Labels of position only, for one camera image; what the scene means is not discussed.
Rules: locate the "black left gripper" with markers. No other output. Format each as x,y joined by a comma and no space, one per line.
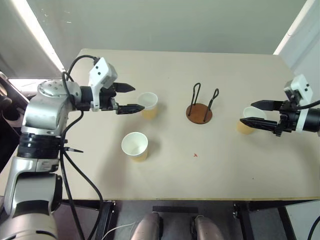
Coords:
108,96

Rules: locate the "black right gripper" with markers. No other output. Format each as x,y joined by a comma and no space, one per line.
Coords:
285,117

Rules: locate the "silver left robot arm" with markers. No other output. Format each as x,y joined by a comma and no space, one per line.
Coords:
42,110

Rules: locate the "yellow paper cup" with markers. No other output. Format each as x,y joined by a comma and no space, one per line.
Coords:
149,105
135,149
247,121

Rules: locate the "dark chair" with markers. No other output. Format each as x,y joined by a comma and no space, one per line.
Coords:
10,120

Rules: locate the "grey robot right foot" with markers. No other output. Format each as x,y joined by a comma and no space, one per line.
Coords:
207,227

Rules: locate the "grey robot foot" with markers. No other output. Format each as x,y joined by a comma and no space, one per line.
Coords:
146,226
207,227

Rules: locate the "grey robot left foot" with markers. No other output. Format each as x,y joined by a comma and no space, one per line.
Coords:
146,226

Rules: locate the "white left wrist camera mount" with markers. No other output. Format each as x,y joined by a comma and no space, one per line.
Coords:
102,72

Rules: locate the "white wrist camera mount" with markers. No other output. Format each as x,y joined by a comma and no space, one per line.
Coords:
102,72
301,95

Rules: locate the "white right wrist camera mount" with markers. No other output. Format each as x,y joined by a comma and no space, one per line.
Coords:
301,95

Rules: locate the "black metal table frame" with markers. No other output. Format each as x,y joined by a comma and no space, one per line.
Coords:
175,210

